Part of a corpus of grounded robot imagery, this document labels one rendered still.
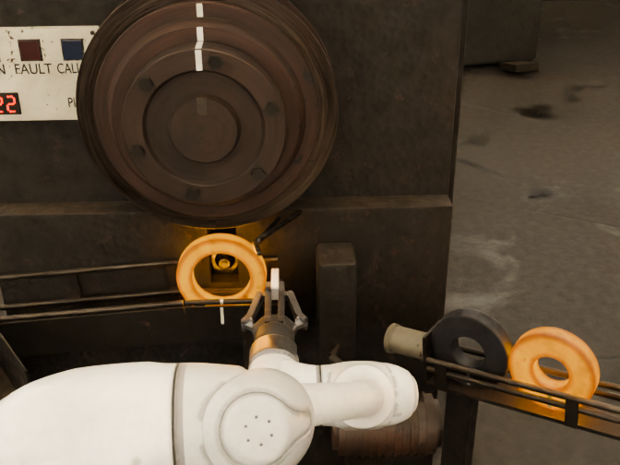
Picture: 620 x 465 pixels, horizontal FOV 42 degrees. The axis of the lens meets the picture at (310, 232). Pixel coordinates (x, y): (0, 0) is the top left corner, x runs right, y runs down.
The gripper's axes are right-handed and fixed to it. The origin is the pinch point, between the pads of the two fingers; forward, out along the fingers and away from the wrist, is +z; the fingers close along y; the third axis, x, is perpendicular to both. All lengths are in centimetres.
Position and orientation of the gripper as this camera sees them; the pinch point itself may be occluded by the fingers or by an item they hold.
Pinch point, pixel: (275, 283)
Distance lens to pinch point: 165.6
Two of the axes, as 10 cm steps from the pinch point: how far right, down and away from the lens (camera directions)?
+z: -0.3, -5.4, 8.4
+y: 10.0, -0.2, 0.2
